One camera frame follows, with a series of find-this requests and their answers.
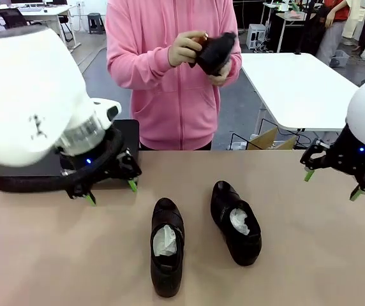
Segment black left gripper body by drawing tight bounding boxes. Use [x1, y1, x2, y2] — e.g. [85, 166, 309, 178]
[59, 139, 115, 179]

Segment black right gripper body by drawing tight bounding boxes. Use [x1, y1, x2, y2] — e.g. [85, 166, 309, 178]
[324, 124, 365, 176]

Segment black leather shoe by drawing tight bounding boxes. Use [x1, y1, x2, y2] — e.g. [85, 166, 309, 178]
[196, 31, 238, 77]
[210, 180, 263, 267]
[150, 197, 186, 299]

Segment person's right forearm pink sleeve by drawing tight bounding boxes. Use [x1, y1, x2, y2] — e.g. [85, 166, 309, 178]
[107, 44, 174, 91]

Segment person's left forearm pink sleeve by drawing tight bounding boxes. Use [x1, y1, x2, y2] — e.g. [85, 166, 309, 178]
[223, 47, 243, 87]

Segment black shoe stand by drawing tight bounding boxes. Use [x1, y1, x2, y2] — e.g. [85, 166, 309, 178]
[0, 119, 140, 189]

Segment person's right hand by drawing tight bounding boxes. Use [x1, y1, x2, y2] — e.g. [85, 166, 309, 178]
[168, 31, 207, 68]

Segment person's left hand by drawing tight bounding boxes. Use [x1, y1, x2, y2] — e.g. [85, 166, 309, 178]
[206, 59, 234, 87]

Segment cardboard box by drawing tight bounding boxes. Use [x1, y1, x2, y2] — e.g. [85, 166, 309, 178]
[246, 126, 299, 150]

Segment person torso in pink hoodie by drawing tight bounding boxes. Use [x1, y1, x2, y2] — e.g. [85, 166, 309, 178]
[105, 0, 243, 151]

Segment white paper shoe stuffing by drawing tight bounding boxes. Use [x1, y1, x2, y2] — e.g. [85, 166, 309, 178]
[153, 224, 178, 257]
[229, 207, 251, 237]

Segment white table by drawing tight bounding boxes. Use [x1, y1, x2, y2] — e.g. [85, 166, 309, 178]
[239, 52, 361, 150]

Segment grey bin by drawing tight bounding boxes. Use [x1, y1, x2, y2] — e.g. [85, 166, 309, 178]
[329, 49, 350, 68]

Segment person in red shirt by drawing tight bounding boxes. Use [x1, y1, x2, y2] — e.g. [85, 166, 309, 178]
[315, 0, 352, 62]

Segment black draped table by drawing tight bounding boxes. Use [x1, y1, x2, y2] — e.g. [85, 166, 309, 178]
[267, 1, 327, 54]

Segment cream garment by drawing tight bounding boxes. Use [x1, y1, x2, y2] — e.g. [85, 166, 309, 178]
[343, 0, 365, 46]

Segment grey stool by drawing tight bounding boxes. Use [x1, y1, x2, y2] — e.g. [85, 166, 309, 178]
[87, 12, 103, 35]

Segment white computer case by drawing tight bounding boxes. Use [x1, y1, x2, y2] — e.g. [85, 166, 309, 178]
[248, 24, 268, 50]

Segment white office desk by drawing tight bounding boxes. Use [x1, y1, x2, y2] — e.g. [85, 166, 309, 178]
[0, 4, 78, 54]

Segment black office chair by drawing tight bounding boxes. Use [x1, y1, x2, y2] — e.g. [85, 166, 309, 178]
[0, 8, 43, 33]

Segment black left arm cable sleeve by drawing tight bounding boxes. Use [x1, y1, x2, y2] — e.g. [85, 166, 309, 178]
[0, 127, 126, 194]

